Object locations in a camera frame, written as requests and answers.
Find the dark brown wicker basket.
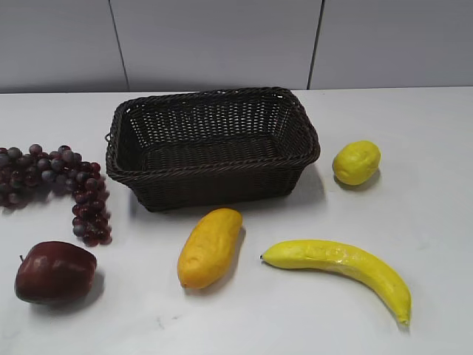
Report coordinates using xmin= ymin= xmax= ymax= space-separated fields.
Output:
xmin=106 ymin=87 xmax=321 ymax=212

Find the yellow banana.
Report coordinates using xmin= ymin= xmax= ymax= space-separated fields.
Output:
xmin=260 ymin=240 xmax=412 ymax=328

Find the orange yellow mango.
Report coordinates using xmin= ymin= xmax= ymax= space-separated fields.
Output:
xmin=177 ymin=208 xmax=243 ymax=289

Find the yellow lemon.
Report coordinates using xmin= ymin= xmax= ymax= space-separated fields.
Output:
xmin=332 ymin=141 xmax=381 ymax=186

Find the dark red apple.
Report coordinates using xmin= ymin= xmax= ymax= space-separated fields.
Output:
xmin=14 ymin=241 xmax=97 ymax=305

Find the purple grape bunch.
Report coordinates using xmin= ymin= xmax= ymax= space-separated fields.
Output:
xmin=1 ymin=143 xmax=112 ymax=246

